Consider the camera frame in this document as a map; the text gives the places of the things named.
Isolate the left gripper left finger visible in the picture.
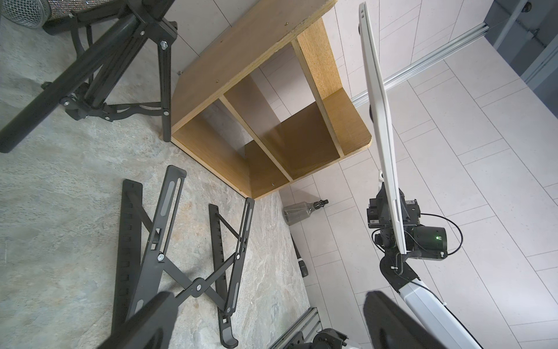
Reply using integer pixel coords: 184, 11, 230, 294
99, 292, 178, 349

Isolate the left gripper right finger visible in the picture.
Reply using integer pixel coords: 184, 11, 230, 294
363, 291, 446, 349

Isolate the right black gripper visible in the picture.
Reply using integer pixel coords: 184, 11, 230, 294
366, 183, 421, 253

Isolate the silver laptop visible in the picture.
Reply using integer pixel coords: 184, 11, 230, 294
358, 1, 408, 255

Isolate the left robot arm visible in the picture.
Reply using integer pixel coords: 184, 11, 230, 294
99, 291, 446, 348

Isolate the black folding laptop stand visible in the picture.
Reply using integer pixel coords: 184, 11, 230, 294
111, 165, 255, 348

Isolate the clear spray bottle black nozzle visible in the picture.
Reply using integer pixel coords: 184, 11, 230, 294
283, 199, 328, 226

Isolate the wooden two-tier shelf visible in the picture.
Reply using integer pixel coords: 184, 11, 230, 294
171, 1, 372, 199

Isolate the black small phone tripod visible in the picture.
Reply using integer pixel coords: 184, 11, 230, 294
1, 1, 177, 154

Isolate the aluminium mounting rail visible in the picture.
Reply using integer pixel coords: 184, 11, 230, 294
269, 307, 323, 349

